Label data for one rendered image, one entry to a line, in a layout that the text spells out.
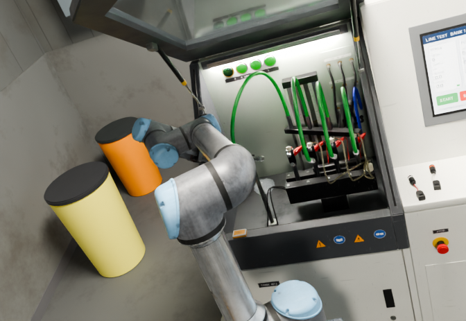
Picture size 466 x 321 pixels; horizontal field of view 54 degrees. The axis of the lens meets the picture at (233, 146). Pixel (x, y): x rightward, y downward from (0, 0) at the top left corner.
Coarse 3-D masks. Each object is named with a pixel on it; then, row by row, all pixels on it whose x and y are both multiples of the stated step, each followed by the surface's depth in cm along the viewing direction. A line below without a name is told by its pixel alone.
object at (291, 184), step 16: (288, 176) 184; (304, 176) 182; (336, 176) 174; (352, 176) 171; (368, 176) 170; (288, 192) 179; (304, 192) 178; (320, 192) 177; (336, 192) 176; (352, 192) 175; (336, 208) 180
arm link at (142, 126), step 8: (144, 120) 139; (152, 120) 142; (136, 128) 140; (144, 128) 137; (152, 128) 138; (160, 128) 139; (168, 128) 143; (136, 136) 138; (144, 136) 138; (144, 144) 141
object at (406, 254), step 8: (408, 248) 159; (408, 256) 161; (408, 264) 163; (408, 272) 165; (408, 280) 167; (408, 288) 172; (416, 288) 169; (416, 296) 171; (416, 304) 173; (416, 312) 175; (416, 320) 178
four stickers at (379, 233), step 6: (354, 234) 159; (360, 234) 158; (378, 234) 157; (384, 234) 157; (318, 240) 162; (324, 240) 162; (336, 240) 161; (342, 240) 161; (354, 240) 160; (360, 240) 160; (318, 246) 164; (324, 246) 163
